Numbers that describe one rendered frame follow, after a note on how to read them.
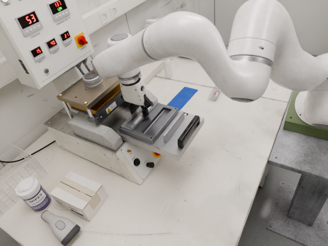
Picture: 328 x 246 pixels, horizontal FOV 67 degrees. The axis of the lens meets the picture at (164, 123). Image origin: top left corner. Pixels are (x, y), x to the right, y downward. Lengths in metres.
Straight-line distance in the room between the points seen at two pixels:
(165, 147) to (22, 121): 0.87
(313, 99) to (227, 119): 0.56
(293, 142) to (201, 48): 0.84
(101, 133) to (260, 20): 0.69
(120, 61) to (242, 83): 0.37
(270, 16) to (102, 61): 0.46
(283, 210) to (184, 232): 1.06
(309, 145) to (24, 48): 1.22
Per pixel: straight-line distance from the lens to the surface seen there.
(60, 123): 1.27
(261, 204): 1.91
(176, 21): 0.53
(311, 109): 0.87
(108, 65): 0.76
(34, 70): 1.08
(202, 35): 0.52
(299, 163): 1.18
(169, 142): 0.92
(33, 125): 1.55
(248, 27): 0.57
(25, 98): 1.49
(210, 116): 1.34
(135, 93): 0.92
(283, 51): 0.65
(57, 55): 1.13
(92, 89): 1.06
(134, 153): 1.06
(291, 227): 1.86
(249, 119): 1.34
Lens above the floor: 1.63
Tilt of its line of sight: 41 degrees down
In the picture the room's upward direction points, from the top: 11 degrees counter-clockwise
